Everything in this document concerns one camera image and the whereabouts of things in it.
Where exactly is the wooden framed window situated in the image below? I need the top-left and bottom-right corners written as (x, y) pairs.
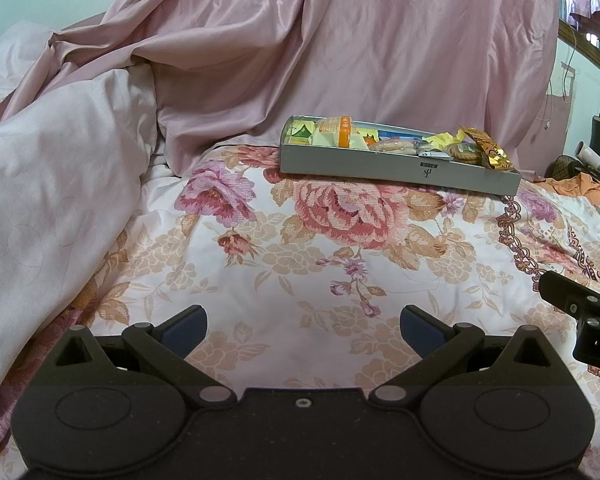
top-left (558, 20), bottom-right (600, 70)

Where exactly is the round biscuit green label packet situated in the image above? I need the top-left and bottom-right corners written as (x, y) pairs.
top-left (444, 142), bottom-right (484, 166)

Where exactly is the grey cardboard tray box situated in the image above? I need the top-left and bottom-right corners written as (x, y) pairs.
top-left (279, 116), bottom-right (521, 196)

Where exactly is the floral bedsheet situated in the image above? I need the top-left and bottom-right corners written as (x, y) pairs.
top-left (0, 146), bottom-right (600, 479)

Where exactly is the pink satin curtain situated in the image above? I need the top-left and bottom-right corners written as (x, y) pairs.
top-left (0, 0), bottom-right (559, 174)

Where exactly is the white paper roll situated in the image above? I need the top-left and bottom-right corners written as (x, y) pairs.
top-left (576, 141), bottom-right (600, 173)

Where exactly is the brown bag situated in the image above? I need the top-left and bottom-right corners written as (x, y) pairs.
top-left (545, 155), bottom-right (585, 180)

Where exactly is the pale pink quilt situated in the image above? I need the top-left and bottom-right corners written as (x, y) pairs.
top-left (0, 22), bottom-right (157, 385)

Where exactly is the pink rice cake packet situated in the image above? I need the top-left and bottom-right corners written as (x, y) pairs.
top-left (368, 138), bottom-right (420, 155)

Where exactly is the blue white snack packet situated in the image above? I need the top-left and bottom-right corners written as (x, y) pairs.
top-left (417, 146), bottom-right (453, 160)

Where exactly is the orange cloth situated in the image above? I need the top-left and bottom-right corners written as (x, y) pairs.
top-left (536, 174), bottom-right (600, 207)

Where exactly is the gold foil snack packet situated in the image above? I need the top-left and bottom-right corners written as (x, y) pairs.
top-left (460, 126), bottom-right (515, 171)

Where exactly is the yellow orange cracker packet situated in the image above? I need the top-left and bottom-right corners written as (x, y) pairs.
top-left (311, 116), bottom-right (368, 151)

